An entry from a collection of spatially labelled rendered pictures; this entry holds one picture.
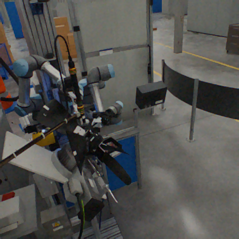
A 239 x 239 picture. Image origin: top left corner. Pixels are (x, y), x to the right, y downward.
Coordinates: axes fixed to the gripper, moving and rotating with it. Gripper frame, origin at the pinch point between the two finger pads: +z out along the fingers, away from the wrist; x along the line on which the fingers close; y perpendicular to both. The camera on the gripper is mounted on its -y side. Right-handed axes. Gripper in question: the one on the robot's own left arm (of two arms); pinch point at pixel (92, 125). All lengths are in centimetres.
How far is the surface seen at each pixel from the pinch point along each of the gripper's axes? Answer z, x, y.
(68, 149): 29.1, -1.2, 3.5
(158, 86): -67, -8, 23
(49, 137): 13.2, 17.1, -34.3
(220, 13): -1002, 29, -49
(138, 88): -56, -8, 9
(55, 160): 37.9, 1.7, 1.4
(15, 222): 69, 29, -6
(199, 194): -72, 110, 83
